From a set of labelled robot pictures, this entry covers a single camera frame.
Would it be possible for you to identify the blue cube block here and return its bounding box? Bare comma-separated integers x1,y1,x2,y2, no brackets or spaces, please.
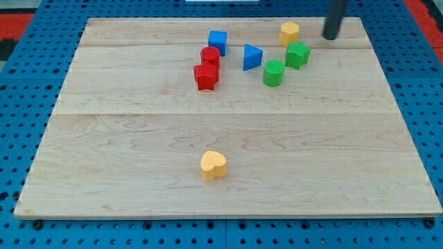
208,30,228,57

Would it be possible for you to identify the green star block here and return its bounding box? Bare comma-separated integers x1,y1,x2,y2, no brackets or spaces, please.
285,41,311,70

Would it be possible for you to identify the yellow heart block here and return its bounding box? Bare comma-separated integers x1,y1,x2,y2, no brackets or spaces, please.
200,151,227,182

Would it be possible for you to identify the yellow hexagon block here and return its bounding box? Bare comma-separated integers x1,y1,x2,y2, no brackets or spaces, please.
279,22,300,47

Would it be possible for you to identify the red star block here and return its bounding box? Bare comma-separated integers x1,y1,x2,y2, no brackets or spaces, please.
193,62,219,91

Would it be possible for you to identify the wooden board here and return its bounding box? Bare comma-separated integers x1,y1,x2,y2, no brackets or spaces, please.
15,17,442,220

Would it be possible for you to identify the blue triangle block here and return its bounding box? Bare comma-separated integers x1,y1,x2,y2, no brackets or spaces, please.
243,44,263,71

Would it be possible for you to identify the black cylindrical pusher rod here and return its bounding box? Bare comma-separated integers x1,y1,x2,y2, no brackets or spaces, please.
322,0,348,40

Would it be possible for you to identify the red cylinder block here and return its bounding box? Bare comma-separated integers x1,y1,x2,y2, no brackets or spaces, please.
200,46,221,68

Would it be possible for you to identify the green cylinder block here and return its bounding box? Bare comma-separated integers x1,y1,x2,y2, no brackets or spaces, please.
262,59,285,87

